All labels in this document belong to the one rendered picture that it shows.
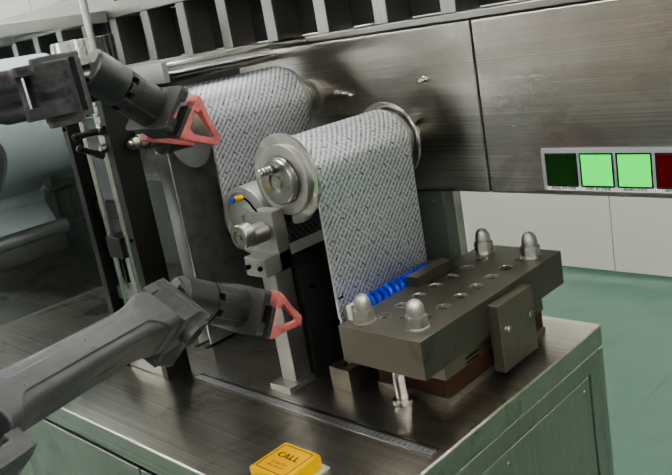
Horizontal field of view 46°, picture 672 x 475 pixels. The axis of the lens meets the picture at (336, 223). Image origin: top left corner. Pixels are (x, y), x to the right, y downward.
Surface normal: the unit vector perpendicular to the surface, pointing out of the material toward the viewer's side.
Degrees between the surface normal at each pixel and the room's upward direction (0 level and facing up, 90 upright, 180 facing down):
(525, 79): 90
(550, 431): 90
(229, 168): 92
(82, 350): 43
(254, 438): 0
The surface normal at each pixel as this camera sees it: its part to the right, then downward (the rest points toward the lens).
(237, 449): -0.17, -0.95
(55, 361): 0.54, -0.79
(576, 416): 0.71, 0.06
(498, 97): -0.68, 0.29
